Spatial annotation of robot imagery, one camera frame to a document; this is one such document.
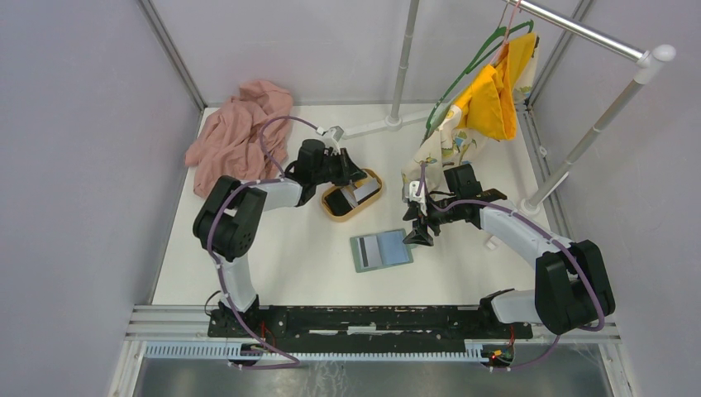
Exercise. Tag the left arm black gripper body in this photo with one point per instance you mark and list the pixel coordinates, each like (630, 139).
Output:
(326, 173)

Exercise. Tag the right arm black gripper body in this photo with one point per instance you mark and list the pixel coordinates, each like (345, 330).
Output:
(436, 219)

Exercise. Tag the yellow oval card tray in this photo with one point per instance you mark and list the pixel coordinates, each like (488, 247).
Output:
(370, 174)

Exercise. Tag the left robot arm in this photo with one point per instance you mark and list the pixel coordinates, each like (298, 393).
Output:
(228, 221)

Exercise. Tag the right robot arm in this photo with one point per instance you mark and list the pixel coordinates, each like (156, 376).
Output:
(571, 290)

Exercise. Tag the white striped card in tray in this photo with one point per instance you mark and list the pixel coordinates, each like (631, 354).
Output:
(356, 194)

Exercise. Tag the black card in tray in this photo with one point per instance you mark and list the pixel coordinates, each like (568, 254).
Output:
(337, 203)

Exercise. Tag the cartoon print hanging garment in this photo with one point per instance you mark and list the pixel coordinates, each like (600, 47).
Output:
(447, 147)

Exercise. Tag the pink crumpled cloth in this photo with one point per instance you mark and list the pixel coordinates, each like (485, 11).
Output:
(230, 142)

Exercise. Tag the yellow hanging garment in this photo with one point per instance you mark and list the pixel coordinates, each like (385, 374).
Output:
(487, 106)

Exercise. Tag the pink clothes hanger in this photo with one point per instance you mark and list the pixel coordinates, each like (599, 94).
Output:
(514, 12)

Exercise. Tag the green clothes hanger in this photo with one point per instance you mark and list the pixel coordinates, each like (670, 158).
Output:
(488, 47)

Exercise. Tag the white clothes rack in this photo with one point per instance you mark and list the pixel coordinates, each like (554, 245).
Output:
(559, 72)

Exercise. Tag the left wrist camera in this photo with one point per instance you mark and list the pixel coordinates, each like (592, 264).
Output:
(331, 136)

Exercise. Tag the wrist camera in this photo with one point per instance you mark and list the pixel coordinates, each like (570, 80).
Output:
(415, 193)
(331, 136)

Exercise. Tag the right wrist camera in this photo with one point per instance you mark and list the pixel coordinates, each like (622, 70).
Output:
(415, 193)

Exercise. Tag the aluminium frame rails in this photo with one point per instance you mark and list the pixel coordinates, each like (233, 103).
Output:
(212, 332)

